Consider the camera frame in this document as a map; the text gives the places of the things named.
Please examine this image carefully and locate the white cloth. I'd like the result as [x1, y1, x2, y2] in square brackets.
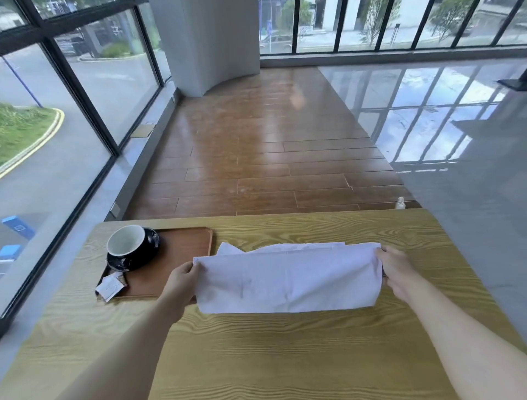
[193, 242, 383, 315]

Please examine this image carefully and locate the white torn sugar packet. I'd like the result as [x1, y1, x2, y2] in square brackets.
[95, 271, 128, 304]

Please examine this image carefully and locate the black coffee cup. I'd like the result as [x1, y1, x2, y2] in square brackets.
[106, 225, 147, 259]

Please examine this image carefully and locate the black saucer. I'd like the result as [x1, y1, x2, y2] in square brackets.
[106, 227, 161, 273]

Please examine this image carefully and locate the person's right hand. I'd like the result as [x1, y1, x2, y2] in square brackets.
[376, 246, 423, 305]

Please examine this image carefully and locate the brown wooden tray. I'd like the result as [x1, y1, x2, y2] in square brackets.
[97, 227, 213, 302]

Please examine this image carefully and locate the white pillar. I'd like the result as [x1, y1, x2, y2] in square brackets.
[149, 0, 261, 98]

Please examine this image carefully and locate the blue signpost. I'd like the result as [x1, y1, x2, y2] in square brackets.
[1, 55, 44, 109]

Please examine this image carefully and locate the person's left forearm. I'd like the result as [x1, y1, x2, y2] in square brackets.
[55, 295, 187, 400]

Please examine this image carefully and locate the person's left hand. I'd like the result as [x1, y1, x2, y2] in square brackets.
[158, 261, 203, 310]

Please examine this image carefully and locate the person's right forearm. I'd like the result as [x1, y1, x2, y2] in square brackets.
[405, 274, 527, 400]

